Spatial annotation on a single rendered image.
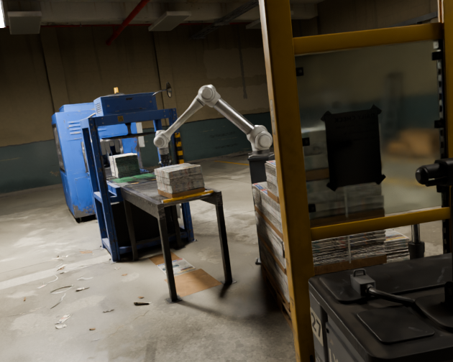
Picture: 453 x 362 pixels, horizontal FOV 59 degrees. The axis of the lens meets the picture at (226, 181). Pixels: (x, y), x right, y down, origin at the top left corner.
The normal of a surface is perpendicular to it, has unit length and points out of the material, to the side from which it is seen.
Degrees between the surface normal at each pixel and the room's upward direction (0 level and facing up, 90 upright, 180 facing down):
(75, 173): 90
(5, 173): 90
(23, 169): 90
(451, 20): 90
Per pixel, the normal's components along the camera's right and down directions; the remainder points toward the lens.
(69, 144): 0.44, 0.09
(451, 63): 0.12, 0.14
